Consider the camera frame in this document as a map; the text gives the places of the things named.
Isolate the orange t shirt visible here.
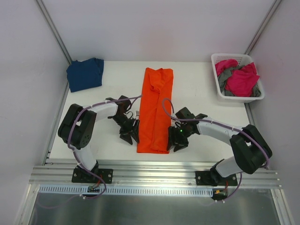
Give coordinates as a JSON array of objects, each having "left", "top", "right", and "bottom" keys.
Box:
[{"left": 137, "top": 68, "right": 173, "bottom": 154}]

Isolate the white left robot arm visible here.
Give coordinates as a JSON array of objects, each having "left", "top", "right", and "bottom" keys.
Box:
[{"left": 58, "top": 96, "right": 139, "bottom": 184}]

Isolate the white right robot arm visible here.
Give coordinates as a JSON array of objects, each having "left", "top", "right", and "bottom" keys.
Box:
[{"left": 167, "top": 107, "right": 272, "bottom": 187}]

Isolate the blue folded t shirt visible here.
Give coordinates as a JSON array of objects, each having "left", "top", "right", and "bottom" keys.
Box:
[{"left": 66, "top": 58, "right": 104, "bottom": 92}]

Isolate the grey t shirt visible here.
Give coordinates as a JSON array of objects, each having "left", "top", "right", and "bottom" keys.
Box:
[{"left": 217, "top": 65, "right": 262, "bottom": 98}]

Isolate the pink t shirt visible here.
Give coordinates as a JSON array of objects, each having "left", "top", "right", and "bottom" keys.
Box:
[{"left": 215, "top": 59, "right": 260, "bottom": 97}]

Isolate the white plastic basket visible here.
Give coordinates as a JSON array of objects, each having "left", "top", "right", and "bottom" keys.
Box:
[{"left": 211, "top": 53, "right": 265, "bottom": 103}]

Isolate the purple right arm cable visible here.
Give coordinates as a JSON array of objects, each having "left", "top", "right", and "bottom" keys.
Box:
[{"left": 162, "top": 97, "right": 270, "bottom": 207}]

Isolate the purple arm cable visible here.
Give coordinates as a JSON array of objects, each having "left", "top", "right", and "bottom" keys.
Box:
[
  {"left": 162, "top": 97, "right": 270, "bottom": 207},
  {"left": 37, "top": 94, "right": 143, "bottom": 209}
]

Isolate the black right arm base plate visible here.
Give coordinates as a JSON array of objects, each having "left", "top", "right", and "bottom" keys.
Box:
[{"left": 195, "top": 171, "right": 238, "bottom": 187}]

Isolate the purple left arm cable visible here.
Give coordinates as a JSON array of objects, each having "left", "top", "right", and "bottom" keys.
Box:
[{"left": 37, "top": 94, "right": 143, "bottom": 209}]

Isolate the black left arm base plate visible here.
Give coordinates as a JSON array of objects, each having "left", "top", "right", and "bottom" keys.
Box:
[{"left": 71, "top": 167, "right": 113, "bottom": 184}]

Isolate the white slotted cable duct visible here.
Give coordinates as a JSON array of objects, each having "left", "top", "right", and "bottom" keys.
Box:
[{"left": 39, "top": 185, "right": 213, "bottom": 197}]

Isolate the aluminium front mounting rail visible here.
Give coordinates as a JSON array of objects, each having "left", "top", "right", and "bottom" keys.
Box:
[{"left": 29, "top": 159, "right": 283, "bottom": 189}]

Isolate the left corner aluminium post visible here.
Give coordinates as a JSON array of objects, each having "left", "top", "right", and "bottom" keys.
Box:
[{"left": 35, "top": 0, "right": 72, "bottom": 65}]

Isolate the corner aluminium post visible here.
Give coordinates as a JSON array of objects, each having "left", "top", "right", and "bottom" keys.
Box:
[
  {"left": 244, "top": 0, "right": 283, "bottom": 55},
  {"left": 35, "top": 0, "right": 72, "bottom": 65}
]

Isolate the right corner aluminium post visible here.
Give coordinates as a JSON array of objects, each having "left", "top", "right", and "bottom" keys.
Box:
[{"left": 244, "top": 0, "right": 283, "bottom": 55}]

